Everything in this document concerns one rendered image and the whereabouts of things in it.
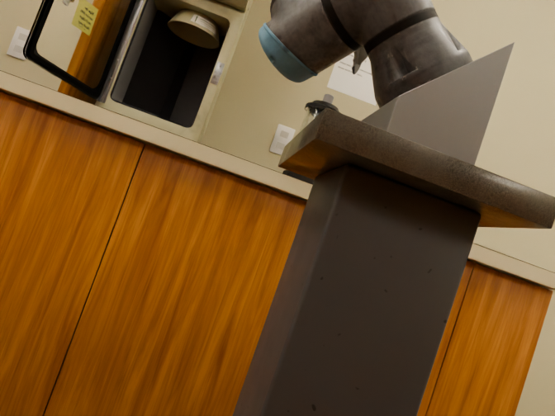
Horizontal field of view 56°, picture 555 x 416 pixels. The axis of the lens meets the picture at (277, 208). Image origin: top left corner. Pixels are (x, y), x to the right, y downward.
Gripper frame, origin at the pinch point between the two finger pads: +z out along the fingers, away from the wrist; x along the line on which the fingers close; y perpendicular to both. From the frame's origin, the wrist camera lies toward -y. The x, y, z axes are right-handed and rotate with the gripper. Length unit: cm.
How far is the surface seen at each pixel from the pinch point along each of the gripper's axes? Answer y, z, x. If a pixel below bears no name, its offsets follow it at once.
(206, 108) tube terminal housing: -23.7, 21.7, -27.2
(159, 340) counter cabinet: 5, 85, -23
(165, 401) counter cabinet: 7, 99, -17
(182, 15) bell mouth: -32, -4, -43
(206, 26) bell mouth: -28.9, -3.2, -35.1
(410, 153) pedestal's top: 79, 38, -19
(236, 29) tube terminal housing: -23.5, -4.5, -27.0
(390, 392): 75, 67, -8
